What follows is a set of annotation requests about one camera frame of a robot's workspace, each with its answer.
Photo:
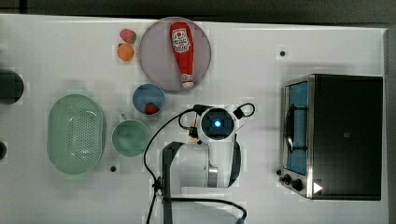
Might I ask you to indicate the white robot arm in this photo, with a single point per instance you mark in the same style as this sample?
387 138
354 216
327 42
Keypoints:
214 161

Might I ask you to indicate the green mug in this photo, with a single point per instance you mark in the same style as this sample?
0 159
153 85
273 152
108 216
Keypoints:
130 137

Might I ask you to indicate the small strawberry in bowl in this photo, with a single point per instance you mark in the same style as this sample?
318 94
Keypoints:
151 109

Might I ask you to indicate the blue bowl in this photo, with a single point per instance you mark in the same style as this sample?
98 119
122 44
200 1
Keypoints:
148 93

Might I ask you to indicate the grey round plate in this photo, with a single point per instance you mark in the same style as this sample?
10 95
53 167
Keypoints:
157 58

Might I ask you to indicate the red ketchup bottle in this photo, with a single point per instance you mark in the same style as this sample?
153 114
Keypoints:
183 48

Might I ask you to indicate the orange fruit toy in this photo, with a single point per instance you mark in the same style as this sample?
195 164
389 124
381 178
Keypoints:
125 52

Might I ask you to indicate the red strawberry toy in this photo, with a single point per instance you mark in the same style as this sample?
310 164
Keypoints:
128 36

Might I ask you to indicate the green oval colander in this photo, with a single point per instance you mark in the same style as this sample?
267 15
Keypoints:
76 134

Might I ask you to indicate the black toaster oven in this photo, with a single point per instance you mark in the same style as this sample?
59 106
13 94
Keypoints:
332 137

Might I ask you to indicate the black cylinder container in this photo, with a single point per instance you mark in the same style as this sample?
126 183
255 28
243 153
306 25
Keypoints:
11 87

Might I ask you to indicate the small black object left edge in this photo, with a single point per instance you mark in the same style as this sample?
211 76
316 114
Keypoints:
3 150

